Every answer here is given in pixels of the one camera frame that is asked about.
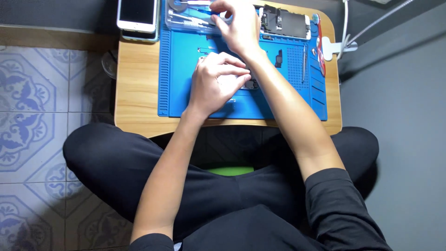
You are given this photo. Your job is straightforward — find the green cushion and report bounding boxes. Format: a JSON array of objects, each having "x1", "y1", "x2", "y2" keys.
[{"x1": 205, "y1": 166, "x2": 255, "y2": 177}]

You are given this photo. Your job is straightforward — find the person's left hand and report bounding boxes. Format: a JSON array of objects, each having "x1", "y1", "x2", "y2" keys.
[{"x1": 184, "y1": 52, "x2": 252, "y2": 120}]

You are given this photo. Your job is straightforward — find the grey metal gooseneck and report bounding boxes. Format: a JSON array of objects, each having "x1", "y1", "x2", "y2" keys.
[{"x1": 346, "y1": 0, "x2": 416, "y2": 47}]

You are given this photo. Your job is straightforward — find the white lamp clamp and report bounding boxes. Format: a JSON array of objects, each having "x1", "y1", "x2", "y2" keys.
[{"x1": 321, "y1": 36, "x2": 359, "y2": 62}]

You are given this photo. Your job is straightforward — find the clear plastic tool case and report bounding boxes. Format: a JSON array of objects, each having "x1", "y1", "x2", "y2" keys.
[{"x1": 165, "y1": 0, "x2": 235, "y2": 36}]

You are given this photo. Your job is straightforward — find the white smartphone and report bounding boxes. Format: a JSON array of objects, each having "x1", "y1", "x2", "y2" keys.
[{"x1": 116, "y1": 0, "x2": 158, "y2": 34}]

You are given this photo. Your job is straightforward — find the small wooden table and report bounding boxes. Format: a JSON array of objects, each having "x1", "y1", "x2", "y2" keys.
[{"x1": 114, "y1": 0, "x2": 343, "y2": 139}]

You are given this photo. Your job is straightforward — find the red handled pry tool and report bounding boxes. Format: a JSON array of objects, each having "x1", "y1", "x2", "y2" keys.
[{"x1": 315, "y1": 34, "x2": 327, "y2": 77}]

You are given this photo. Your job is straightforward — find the opened white phone screen assembly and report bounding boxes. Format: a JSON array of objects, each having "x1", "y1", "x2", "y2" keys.
[{"x1": 259, "y1": 4, "x2": 312, "y2": 41}]

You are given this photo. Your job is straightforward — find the person's right hand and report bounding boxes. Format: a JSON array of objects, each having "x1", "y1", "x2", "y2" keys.
[{"x1": 209, "y1": 0, "x2": 268, "y2": 62}]

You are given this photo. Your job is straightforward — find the silver metal tool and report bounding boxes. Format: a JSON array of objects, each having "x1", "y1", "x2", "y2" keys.
[{"x1": 172, "y1": 12, "x2": 211, "y2": 26}]

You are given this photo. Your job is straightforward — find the white cable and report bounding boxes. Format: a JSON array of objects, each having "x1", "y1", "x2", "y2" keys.
[{"x1": 339, "y1": 0, "x2": 350, "y2": 60}]

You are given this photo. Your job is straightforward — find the blue silicone repair mat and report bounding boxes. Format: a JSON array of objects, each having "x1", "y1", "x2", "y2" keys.
[{"x1": 157, "y1": 0, "x2": 328, "y2": 121}]

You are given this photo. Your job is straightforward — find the silver tweezers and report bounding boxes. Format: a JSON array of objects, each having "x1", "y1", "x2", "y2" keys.
[{"x1": 302, "y1": 43, "x2": 308, "y2": 83}]

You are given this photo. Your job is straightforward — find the grey phone component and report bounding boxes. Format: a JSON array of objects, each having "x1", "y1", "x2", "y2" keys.
[{"x1": 240, "y1": 75, "x2": 260, "y2": 90}]

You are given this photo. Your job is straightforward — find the black trousers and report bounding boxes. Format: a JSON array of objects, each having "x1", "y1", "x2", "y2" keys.
[{"x1": 62, "y1": 122, "x2": 380, "y2": 251}]

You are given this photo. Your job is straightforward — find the blue screwdriver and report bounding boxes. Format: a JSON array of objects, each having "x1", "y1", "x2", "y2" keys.
[{"x1": 195, "y1": 7, "x2": 221, "y2": 16}]

